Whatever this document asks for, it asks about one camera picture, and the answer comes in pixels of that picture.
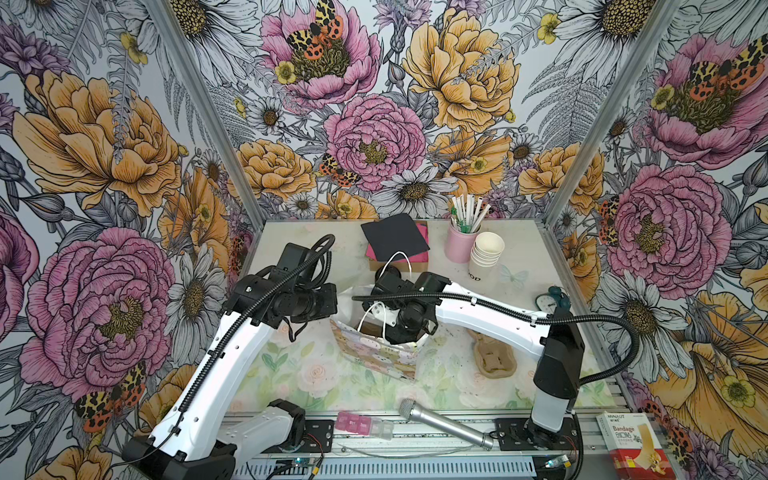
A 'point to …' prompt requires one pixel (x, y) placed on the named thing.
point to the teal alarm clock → (554, 298)
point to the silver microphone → (412, 410)
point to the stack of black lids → (389, 270)
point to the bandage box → (635, 449)
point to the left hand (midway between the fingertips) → (330, 316)
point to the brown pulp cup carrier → (494, 358)
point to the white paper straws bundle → (467, 213)
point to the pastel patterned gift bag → (397, 358)
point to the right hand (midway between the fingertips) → (405, 340)
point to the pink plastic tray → (364, 425)
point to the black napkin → (393, 234)
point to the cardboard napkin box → (403, 266)
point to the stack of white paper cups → (484, 257)
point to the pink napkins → (421, 256)
